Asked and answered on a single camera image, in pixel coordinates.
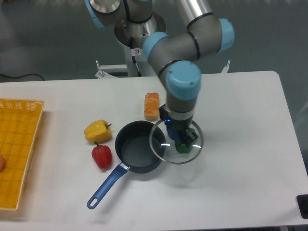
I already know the black floor cable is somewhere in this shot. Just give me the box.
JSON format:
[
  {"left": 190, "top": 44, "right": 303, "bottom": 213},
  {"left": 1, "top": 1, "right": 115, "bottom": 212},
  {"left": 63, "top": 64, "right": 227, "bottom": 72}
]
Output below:
[{"left": 0, "top": 73, "right": 45, "bottom": 81}]

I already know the black pedestal cable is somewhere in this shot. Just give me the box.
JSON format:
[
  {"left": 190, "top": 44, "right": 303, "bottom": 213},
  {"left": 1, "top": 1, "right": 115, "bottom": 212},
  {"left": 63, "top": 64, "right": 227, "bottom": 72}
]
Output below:
[{"left": 130, "top": 37, "right": 142, "bottom": 77}]

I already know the red bell pepper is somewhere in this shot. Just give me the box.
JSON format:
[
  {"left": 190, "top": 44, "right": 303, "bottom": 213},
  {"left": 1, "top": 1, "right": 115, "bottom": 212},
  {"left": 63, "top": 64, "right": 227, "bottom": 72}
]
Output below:
[{"left": 91, "top": 141, "right": 112, "bottom": 169}]

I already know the black device at table edge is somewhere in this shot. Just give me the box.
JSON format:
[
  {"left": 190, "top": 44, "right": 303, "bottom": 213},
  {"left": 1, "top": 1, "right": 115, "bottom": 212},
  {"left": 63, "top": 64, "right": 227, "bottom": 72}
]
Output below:
[{"left": 296, "top": 194, "right": 308, "bottom": 219}]

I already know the green bell pepper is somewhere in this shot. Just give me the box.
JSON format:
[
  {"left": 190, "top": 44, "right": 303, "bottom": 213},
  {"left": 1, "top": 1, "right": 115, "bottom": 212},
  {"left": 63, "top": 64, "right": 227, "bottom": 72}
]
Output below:
[{"left": 175, "top": 132, "right": 193, "bottom": 154}]

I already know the yellow bell pepper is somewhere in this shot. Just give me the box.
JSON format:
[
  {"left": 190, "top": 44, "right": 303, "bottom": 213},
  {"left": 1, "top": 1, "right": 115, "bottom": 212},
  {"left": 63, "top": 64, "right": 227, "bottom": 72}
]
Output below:
[{"left": 84, "top": 120, "right": 112, "bottom": 143}]

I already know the glass pot lid blue knob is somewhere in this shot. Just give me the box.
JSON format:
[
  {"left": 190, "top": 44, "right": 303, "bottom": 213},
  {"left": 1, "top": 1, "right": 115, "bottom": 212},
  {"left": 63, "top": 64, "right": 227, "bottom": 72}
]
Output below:
[{"left": 149, "top": 120, "right": 204, "bottom": 165}]

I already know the dark blue saucepan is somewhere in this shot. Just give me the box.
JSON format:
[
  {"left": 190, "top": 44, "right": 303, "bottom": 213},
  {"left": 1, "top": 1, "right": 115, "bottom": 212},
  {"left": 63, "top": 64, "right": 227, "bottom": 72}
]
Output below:
[{"left": 87, "top": 121, "right": 166, "bottom": 209}]

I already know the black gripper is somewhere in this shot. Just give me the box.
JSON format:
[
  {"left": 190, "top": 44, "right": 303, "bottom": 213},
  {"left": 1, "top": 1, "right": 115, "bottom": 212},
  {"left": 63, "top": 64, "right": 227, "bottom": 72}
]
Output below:
[{"left": 159, "top": 104, "right": 199, "bottom": 147}]

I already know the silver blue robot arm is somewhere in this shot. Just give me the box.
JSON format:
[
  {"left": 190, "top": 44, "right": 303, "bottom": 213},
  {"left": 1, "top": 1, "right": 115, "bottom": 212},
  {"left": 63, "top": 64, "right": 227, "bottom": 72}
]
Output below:
[{"left": 85, "top": 0, "right": 235, "bottom": 146}]

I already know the yellow woven basket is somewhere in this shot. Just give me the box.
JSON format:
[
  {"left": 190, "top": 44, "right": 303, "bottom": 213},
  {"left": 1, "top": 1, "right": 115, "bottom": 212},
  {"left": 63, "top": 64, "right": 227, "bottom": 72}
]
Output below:
[{"left": 0, "top": 98, "right": 44, "bottom": 211}]

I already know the orange bread loaf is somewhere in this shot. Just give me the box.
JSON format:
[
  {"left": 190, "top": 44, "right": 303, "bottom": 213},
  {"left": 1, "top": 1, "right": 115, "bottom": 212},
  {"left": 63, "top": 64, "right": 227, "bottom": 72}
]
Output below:
[{"left": 144, "top": 92, "right": 159, "bottom": 121}]

